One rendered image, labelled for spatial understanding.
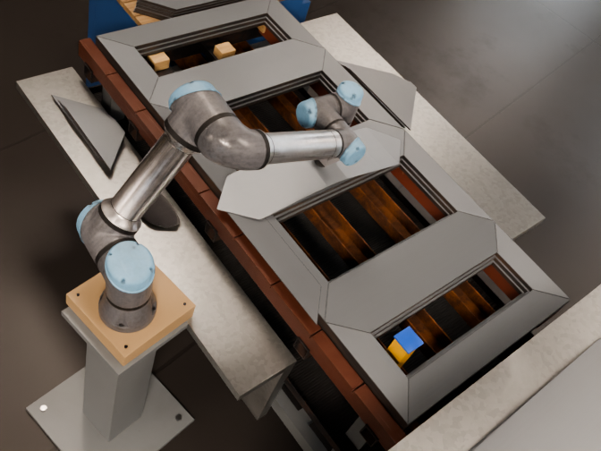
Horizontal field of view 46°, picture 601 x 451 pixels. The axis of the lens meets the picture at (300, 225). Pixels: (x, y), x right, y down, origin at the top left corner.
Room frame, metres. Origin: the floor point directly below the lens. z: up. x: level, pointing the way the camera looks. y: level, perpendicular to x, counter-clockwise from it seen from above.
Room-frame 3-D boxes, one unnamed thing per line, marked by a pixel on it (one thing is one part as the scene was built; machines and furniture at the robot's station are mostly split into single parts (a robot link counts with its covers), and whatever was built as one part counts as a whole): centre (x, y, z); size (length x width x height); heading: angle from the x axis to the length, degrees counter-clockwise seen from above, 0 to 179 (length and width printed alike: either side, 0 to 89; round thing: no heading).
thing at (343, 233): (1.59, 0.02, 0.70); 1.66 x 0.08 x 0.05; 57
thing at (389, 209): (1.77, -0.10, 0.70); 1.66 x 0.08 x 0.05; 57
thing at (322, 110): (1.47, 0.07, 1.15); 0.11 x 0.11 x 0.08; 52
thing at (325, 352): (1.28, 0.22, 0.80); 1.62 x 0.04 x 0.06; 57
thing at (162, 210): (1.31, 0.44, 0.70); 0.20 x 0.10 x 0.03; 62
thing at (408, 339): (1.09, -0.38, 0.88); 0.06 x 0.06 x 0.02; 57
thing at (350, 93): (1.56, 0.02, 1.15); 0.09 x 0.08 x 0.11; 142
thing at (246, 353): (1.29, 0.46, 0.67); 1.30 x 0.20 x 0.03; 57
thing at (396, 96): (2.22, -0.09, 0.77); 0.45 x 0.20 x 0.04; 57
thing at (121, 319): (0.93, 0.34, 0.78); 0.15 x 0.15 x 0.10
